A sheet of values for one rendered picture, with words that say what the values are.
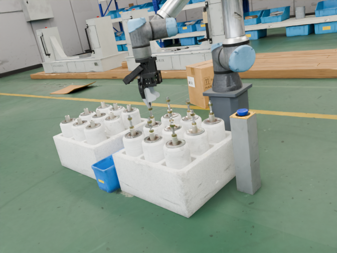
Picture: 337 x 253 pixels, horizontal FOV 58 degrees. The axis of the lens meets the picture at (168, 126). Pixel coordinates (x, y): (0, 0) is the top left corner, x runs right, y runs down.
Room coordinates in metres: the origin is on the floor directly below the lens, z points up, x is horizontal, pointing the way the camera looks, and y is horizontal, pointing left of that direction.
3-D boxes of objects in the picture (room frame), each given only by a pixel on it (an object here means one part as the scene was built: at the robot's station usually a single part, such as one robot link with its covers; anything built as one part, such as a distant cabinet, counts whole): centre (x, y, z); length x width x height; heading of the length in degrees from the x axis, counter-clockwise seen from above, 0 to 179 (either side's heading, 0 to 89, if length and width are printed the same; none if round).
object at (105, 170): (1.32, 0.23, 0.06); 0.30 x 0.11 x 0.12; 134
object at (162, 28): (1.31, -0.04, 0.64); 0.11 x 0.11 x 0.08; 12
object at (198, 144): (1.11, -0.10, 0.16); 0.10 x 0.10 x 0.18
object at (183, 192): (1.19, -0.02, 0.09); 0.39 x 0.39 x 0.18; 44
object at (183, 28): (6.78, -0.85, 0.36); 0.50 x 0.38 x 0.21; 138
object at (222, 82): (1.49, -0.32, 0.35); 0.15 x 0.15 x 0.10
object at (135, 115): (1.57, 0.19, 0.16); 0.10 x 0.10 x 0.18
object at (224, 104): (1.49, -0.33, 0.15); 0.19 x 0.19 x 0.30; 48
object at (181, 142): (1.02, -0.01, 0.25); 0.08 x 0.08 x 0.01
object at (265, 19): (5.57, -2.19, 0.36); 0.50 x 0.38 x 0.21; 140
